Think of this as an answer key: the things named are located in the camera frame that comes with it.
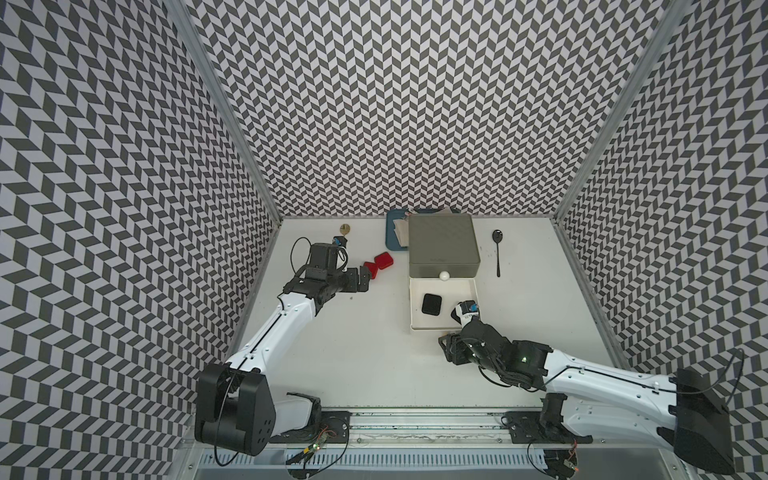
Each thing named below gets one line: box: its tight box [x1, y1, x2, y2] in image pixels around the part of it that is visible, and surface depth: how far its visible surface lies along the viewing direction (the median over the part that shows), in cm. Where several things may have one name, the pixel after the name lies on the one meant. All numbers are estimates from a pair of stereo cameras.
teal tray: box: [385, 208, 438, 251], surface depth 120 cm
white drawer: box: [409, 276, 479, 330], surface depth 88 cm
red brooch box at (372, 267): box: [363, 261, 378, 279], surface depth 106 cm
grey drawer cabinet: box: [408, 214, 481, 278], surface depth 89 cm
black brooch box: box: [421, 293, 442, 316], surface depth 88 cm
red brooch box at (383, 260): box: [374, 251, 394, 270], surface depth 107 cm
